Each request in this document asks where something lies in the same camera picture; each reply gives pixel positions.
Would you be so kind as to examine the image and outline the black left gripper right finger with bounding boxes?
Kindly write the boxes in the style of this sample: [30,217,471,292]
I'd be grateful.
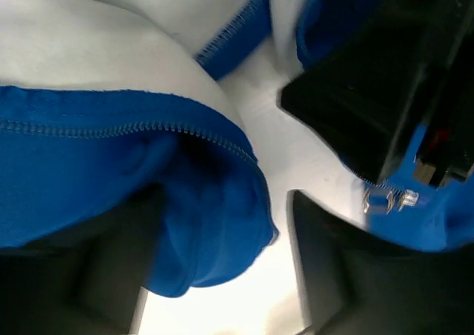
[287,190,473,334]

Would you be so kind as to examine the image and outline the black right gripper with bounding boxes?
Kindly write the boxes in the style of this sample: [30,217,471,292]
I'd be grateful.
[281,0,473,189]

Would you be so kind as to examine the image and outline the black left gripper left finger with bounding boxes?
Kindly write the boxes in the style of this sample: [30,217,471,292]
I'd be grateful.
[1,185,164,334]

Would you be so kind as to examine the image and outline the blue jacket white lining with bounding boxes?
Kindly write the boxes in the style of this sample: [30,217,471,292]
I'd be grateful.
[1,0,473,297]

